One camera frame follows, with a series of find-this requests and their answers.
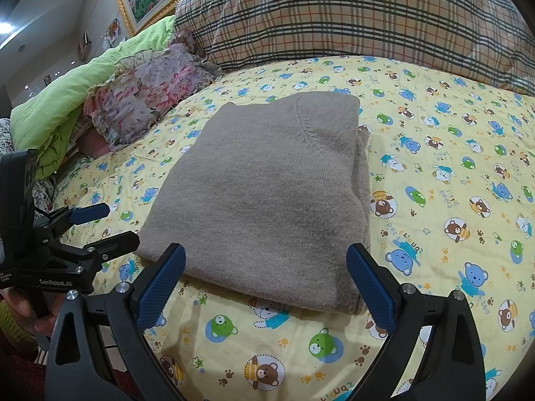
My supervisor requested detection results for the pink pillow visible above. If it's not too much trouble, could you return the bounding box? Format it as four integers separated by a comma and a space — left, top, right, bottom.
77, 127, 111, 157

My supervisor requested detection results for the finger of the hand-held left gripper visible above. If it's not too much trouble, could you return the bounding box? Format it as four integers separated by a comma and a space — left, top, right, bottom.
49, 231, 140, 266
41, 203, 110, 238

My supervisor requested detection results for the white floral cloth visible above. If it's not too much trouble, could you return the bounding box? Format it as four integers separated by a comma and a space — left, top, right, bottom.
31, 154, 90, 214

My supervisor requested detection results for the green quilt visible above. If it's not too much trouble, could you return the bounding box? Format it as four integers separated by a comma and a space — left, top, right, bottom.
10, 14, 176, 180

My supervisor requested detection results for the floral ruffled pillow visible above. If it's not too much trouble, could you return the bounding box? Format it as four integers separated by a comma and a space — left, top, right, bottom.
84, 31, 222, 153

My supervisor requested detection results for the person's left hand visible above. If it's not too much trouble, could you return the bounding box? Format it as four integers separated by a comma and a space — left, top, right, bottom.
0, 290, 55, 338

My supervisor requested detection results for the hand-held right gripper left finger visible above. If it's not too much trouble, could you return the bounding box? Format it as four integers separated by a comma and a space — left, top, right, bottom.
44, 242, 187, 401

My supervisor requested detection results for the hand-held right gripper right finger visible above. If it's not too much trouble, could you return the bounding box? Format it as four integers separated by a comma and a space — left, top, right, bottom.
346, 242, 488, 401

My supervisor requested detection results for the plaid pillow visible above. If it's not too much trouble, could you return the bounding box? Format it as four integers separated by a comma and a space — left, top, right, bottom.
173, 0, 535, 97

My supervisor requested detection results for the beige knit sweater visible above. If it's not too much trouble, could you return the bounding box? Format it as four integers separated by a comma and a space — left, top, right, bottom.
134, 91, 372, 316

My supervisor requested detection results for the yellow bear-print bed sheet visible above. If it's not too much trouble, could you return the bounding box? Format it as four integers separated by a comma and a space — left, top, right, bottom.
54, 54, 535, 401

